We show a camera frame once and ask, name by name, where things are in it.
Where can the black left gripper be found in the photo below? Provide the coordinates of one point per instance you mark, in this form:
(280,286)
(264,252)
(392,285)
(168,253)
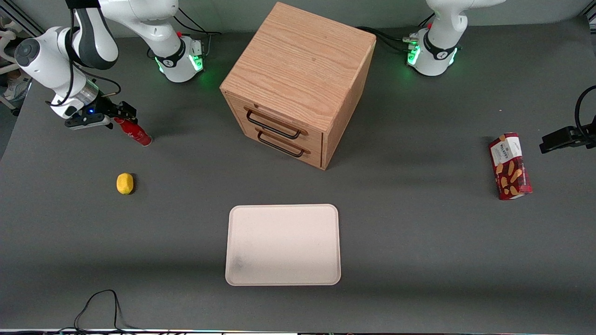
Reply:
(565,137)

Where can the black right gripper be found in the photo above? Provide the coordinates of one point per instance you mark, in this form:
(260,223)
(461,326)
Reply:
(113,109)

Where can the red coke bottle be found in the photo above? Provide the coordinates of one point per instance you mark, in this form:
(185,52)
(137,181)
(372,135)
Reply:
(136,133)

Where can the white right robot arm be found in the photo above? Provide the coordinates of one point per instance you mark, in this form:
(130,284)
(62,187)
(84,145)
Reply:
(46,60)

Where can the beige plastic tray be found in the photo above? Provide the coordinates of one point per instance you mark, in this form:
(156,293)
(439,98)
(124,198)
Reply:
(284,244)

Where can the red cookie box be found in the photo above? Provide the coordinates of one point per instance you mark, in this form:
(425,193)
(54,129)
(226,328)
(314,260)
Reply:
(510,167)

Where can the yellow lemon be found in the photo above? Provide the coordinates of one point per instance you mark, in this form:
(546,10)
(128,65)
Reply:
(125,183)

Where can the grey white sneaker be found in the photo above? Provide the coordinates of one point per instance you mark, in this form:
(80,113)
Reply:
(16,88)

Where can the black aluminium frame rail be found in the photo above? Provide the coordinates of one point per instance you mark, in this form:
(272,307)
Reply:
(28,23)
(590,19)

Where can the white chair frame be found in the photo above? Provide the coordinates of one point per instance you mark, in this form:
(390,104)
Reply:
(7,39)

